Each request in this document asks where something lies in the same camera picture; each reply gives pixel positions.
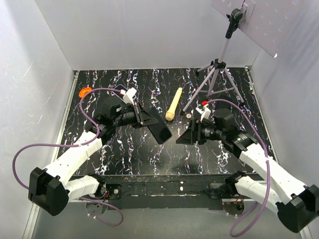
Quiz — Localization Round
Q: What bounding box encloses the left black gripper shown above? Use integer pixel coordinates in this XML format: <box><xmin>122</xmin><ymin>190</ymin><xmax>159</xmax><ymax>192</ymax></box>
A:
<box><xmin>113</xmin><ymin>101</ymin><xmax>159</xmax><ymax>129</ymax></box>

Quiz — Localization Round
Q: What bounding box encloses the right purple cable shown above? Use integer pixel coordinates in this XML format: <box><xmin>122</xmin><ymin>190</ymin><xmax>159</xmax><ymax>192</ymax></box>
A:
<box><xmin>207</xmin><ymin>99</ymin><xmax>271</xmax><ymax>237</ymax></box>

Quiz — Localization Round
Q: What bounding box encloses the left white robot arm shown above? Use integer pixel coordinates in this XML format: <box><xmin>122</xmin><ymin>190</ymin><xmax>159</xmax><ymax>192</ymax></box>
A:
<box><xmin>28</xmin><ymin>97</ymin><xmax>161</xmax><ymax>216</ymax></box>

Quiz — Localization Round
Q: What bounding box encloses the perforated grey board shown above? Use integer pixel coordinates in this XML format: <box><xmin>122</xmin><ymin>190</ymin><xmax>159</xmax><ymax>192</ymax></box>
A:
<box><xmin>211</xmin><ymin>0</ymin><xmax>304</xmax><ymax>58</ymax></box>

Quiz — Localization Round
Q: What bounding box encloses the black smartphone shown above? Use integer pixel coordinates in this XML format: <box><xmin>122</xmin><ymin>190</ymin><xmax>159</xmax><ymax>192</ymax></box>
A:
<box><xmin>147</xmin><ymin>108</ymin><xmax>172</xmax><ymax>144</ymax></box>

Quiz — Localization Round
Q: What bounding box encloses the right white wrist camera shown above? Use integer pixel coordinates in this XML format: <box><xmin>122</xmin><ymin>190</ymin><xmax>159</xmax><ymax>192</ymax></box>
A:
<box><xmin>195</xmin><ymin>101</ymin><xmax>211</xmax><ymax>122</ymax></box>

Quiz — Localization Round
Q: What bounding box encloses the orange curved plastic piece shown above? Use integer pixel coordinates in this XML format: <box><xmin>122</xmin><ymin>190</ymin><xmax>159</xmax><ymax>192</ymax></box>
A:
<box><xmin>78</xmin><ymin>87</ymin><xmax>92</xmax><ymax>98</ymax></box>

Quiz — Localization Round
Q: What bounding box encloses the purple cased smartphone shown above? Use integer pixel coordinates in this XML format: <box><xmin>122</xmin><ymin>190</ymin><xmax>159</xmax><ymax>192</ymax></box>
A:
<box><xmin>110</xmin><ymin>84</ymin><xmax>127</xmax><ymax>95</ymax></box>

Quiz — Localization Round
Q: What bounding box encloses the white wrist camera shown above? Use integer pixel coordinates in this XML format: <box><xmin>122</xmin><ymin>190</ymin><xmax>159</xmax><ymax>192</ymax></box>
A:
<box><xmin>195</xmin><ymin>101</ymin><xmax>211</xmax><ymax>122</ymax></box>
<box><xmin>120</xmin><ymin>88</ymin><xmax>137</xmax><ymax>105</ymax></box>

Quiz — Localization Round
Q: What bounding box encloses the cream toy microphone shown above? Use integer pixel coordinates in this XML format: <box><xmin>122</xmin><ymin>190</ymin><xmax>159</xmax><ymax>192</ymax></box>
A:
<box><xmin>165</xmin><ymin>88</ymin><xmax>182</xmax><ymax>121</ymax></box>

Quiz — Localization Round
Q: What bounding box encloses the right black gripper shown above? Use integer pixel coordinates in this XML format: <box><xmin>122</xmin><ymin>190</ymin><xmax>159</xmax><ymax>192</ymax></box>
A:
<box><xmin>175</xmin><ymin>119</ymin><xmax>225</xmax><ymax>145</ymax></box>

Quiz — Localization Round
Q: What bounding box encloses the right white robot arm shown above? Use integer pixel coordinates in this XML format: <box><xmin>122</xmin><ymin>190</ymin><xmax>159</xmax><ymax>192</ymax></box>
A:
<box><xmin>176</xmin><ymin>109</ymin><xmax>319</xmax><ymax>233</ymax></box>

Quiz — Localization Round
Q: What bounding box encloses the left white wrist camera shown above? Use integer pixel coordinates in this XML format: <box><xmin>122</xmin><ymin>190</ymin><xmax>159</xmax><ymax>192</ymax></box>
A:
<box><xmin>120</xmin><ymin>88</ymin><xmax>137</xmax><ymax>105</ymax></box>

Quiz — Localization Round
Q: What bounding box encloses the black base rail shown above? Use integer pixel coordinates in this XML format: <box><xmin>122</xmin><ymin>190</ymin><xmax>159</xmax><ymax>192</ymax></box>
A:
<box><xmin>86</xmin><ymin>174</ymin><xmax>252</xmax><ymax>216</ymax></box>

